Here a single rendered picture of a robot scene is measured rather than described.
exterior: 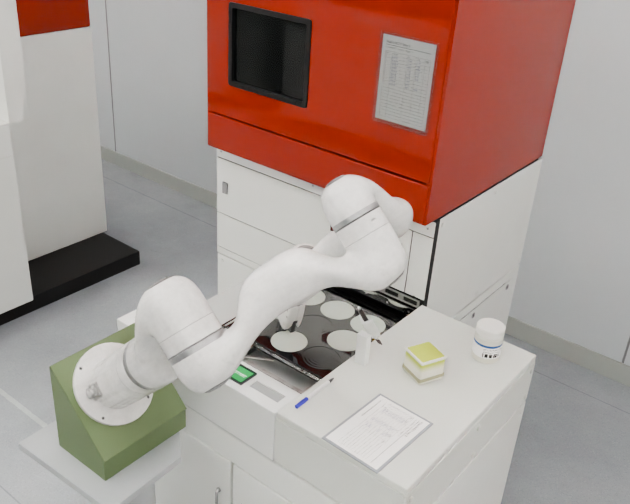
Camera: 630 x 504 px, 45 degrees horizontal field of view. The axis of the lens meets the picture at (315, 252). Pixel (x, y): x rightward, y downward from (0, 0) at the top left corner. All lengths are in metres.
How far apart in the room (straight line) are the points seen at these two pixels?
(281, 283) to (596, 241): 2.31
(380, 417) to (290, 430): 0.20
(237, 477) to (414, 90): 1.05
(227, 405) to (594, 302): 2.20
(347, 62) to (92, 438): 1.10
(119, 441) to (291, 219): 0.92
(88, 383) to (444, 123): 1.03
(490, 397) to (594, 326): 1.89
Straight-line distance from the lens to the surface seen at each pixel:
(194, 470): 2.08
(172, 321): 1.42
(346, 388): 1.79
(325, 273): 1.40
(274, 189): 2.34
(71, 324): 3.79
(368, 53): 1.95
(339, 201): 1.41
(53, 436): 1.92
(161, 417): 1.82
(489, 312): 2.67
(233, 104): 2.30
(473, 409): 1.80
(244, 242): 2.52
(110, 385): 1.67
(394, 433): 1.69
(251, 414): 1.78
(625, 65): 3.30
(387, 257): 1.41
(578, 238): 3.55
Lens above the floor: 2.08
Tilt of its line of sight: 28 degrees down
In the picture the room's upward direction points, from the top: 4 degrees clockwise
